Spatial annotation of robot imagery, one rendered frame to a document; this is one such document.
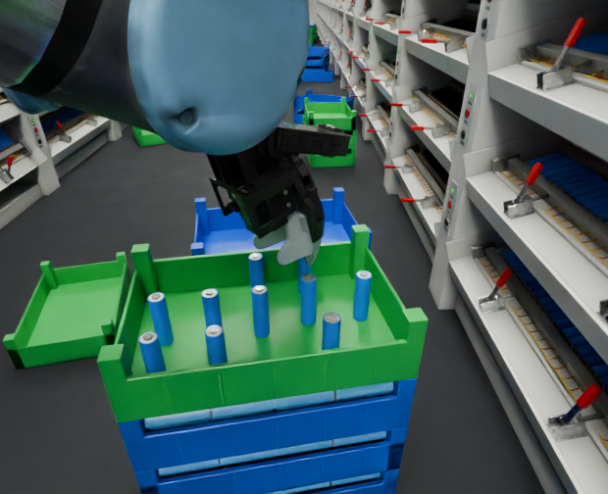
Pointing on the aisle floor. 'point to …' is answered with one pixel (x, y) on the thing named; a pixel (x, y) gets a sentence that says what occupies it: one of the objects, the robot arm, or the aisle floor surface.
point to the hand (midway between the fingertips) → (305, 250)
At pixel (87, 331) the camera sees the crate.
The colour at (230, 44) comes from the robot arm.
